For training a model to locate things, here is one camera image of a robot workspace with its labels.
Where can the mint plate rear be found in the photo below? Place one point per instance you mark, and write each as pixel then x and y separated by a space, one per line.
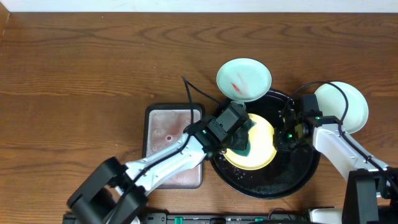
pixel 244 79

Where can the yellow plate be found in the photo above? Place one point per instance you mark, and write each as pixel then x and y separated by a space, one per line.
pixel 260 150

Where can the mint plate front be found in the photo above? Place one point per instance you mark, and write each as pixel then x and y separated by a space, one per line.
pixel 332 103

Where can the rectangular soapy water tray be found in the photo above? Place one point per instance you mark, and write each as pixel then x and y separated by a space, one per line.
pixel 163 125

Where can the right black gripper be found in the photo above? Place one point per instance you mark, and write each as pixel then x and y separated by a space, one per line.
pixel 279 143

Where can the green yellow sponge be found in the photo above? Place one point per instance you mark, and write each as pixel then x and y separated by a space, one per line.
pixel 245 154

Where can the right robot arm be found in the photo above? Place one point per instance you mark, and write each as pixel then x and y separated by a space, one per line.
pixel 371 191

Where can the mint plate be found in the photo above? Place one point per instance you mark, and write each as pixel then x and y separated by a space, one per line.
pixel 244 79
pixel 332 103

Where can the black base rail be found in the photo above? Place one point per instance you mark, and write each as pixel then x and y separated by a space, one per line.
pixel 163 218

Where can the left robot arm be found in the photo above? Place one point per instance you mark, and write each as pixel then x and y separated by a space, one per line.
pixel 116 193

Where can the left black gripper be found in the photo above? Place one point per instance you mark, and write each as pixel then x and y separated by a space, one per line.
pixel 241 137

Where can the round black serving tray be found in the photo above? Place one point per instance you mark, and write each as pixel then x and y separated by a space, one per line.
pixel 287 173

